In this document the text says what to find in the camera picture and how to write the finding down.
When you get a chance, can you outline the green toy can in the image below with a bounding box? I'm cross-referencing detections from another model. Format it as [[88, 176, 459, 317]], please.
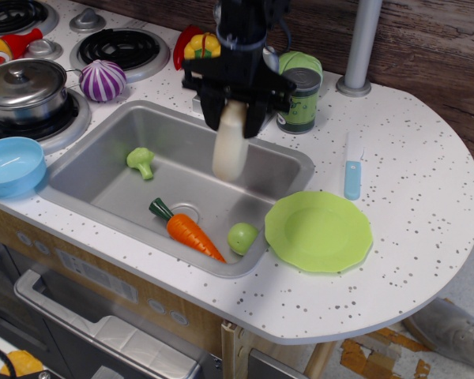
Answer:
[[276, 67, 322, 134]]

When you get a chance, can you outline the purple striped toy onion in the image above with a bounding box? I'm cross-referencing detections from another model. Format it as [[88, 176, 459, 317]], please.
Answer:
[[79, 59, 127, 102]]

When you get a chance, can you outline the yellow object bottom left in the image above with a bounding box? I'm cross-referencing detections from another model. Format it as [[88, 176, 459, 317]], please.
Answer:
[[6, 351, 44, 377]]

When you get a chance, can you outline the back left stove burner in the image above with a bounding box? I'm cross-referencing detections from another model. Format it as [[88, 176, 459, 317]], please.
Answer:
[[0, 0, 59, 36]]

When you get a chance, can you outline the yellow toy bell pepper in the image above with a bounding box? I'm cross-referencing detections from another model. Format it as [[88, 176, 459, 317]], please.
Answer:
[[184, 32, 221, 60]]

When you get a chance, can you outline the grey upper stove knob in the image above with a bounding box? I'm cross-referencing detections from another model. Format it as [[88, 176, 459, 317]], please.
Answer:
[[69, 8, 106, 33]]

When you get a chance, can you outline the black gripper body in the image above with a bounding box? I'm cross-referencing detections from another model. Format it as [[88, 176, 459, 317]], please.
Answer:
[[182, 41, 295, 114]]

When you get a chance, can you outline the light blue plastic bowl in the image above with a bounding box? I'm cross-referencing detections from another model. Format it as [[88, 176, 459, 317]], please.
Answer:
[[0, 137, 47, 198]]

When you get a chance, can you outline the back right stove burner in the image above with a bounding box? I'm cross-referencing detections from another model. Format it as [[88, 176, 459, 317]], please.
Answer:
[[70, 28, 170, 83]]

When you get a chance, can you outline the grey oven door handle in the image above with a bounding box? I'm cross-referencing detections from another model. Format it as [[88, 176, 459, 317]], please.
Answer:
[[14, 269, 203, 378]]

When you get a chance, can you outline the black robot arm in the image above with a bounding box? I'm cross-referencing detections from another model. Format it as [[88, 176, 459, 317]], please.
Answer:
[[182, 1, 296, 139]]

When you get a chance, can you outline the grey shoe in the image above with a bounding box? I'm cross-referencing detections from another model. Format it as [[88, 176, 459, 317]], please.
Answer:
[[404, 298, 474, 368]]

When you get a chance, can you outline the stove burner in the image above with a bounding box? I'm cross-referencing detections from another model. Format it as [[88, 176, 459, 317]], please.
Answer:
[[0, 0, 59, 36], [70, 28, 170, 83], [0, 89, 92, 155]]

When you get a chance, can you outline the blue handled toy knife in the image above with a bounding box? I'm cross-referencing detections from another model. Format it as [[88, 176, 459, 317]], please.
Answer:
[[343, 132, 365, 201]]

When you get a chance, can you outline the steel pot with lid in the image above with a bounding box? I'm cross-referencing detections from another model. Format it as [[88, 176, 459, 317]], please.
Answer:
[[0, 58, 75, 126]]

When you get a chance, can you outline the grey stove knob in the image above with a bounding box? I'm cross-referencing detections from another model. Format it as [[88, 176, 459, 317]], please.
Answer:
[[24, 39, 63, 60], [69, 8, 106, 33]]

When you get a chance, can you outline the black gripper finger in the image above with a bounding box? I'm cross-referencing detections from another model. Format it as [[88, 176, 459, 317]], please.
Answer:
[[198, 87, 230, 130], [243, 99, 272, 138]]

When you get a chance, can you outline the stainless steel sink basin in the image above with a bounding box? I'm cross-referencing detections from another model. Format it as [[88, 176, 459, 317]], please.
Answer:
[[40, 101, 314, 277]]

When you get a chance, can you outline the red toy chili pepper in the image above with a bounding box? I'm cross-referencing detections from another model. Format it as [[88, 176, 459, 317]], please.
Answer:
[[172, 24, 202, 70]]

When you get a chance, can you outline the light green plastic plate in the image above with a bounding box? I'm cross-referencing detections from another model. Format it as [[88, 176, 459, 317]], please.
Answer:
[[265, 191, 374, 273]]

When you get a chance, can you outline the orange toy carrot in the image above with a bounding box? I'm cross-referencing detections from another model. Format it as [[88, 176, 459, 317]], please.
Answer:
[[149, 197, 227, 263]]

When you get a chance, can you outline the green toy cabbage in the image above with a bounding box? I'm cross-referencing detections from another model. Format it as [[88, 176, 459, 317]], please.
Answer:
[[279, 51, 323, 80]]

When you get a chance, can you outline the green toy broccoli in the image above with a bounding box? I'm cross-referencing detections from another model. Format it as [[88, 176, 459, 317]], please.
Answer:
[[126, 147, 155, 180]]

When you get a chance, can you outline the front stove burner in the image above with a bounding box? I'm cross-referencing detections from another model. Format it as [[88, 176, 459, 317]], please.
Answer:
[[0, 89, 92, 155]]

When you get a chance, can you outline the red toy ketchup bottle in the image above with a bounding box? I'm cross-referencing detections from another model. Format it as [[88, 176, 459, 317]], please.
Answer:
[[0, 28, 43, 65]]

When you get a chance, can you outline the green toy apple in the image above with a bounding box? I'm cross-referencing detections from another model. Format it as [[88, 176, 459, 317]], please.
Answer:
[[227, 223, 258, 256]]

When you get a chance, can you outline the cream detergent bottle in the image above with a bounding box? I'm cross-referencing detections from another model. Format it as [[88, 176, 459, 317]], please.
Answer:
[[213, 100, 249, 182]]

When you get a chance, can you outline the grey toy faucet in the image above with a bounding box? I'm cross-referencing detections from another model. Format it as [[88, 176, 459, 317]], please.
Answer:
[[183, 48, 284, 110]]

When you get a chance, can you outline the grey vertical pole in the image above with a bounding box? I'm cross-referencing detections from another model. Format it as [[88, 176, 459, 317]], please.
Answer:
[[337, 0, 382, 97]]

